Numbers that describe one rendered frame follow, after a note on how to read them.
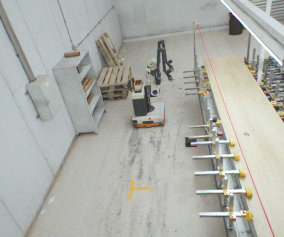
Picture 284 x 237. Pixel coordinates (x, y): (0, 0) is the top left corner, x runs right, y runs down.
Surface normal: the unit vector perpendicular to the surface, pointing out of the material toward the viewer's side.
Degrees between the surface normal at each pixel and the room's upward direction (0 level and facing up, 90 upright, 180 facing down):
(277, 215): 0
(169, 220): 0
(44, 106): 90
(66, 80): 90
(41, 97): 90
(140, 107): 90
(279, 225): 0
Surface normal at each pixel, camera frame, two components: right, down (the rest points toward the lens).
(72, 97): -0.08, 0.55
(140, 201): -0.15, -0.83
